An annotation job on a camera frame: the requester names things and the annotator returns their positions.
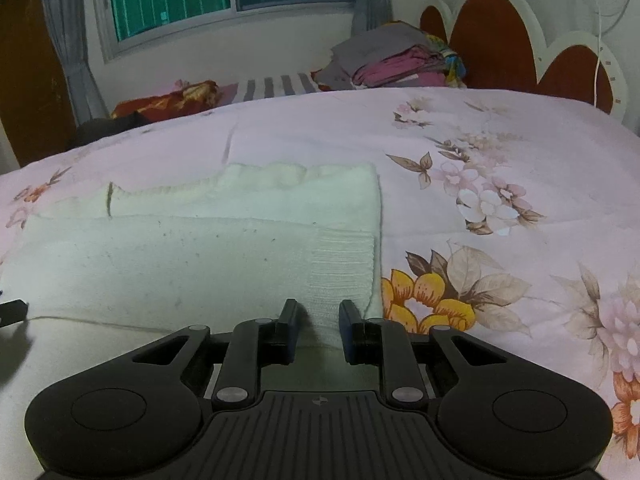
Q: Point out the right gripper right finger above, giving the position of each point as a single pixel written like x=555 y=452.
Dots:
x=386 y=345

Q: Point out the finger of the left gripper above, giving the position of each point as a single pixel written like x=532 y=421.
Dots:
x=13 y=312

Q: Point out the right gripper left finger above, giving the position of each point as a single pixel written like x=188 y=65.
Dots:
x=254 y=345

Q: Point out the cream knit sweater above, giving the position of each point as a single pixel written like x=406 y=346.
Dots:
x=215 y=252

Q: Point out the stack of folded clothes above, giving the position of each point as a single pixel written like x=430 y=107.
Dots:
x=394 y=55

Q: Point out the pink floral bed sheet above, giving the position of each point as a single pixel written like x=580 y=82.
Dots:
x=511 y=216

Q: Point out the black garment on bed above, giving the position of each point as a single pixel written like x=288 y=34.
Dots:
x=99 y=128

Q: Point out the brown wooden door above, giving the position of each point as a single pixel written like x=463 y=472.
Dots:
x=35 y=109

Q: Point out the grey white striped mattress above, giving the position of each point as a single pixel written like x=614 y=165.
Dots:
x=267 y=88

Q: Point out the red orange floral cloth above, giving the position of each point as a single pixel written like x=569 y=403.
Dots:
x=185 y=101

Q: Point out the red white heart headboard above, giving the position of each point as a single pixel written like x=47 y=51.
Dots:
x=502 y=46

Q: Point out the left grey curtain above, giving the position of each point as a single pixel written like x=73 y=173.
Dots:
x=66 y=24

